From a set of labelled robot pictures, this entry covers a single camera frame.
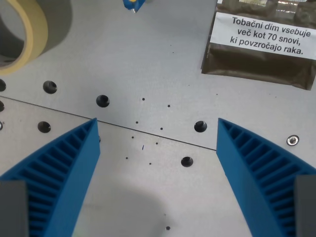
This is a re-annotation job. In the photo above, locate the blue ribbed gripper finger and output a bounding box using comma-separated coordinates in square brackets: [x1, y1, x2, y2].
[216, 118, 316, 237]
[0, 118, 101, 237]

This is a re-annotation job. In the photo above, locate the blue plastic bag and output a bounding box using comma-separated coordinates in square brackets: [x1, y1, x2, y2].
[122, 0, 146, 13]

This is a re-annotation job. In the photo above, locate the silver table screw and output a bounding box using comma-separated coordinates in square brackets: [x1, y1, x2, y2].
[286, 134, 300, 147]

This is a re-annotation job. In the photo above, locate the brown tobacco pouch white label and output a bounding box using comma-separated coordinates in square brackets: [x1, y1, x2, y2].
[201, 0, 316, 91]

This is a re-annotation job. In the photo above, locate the yellow masking tape roll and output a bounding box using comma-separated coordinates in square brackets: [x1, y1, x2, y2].
[0, 0, 49, 76]

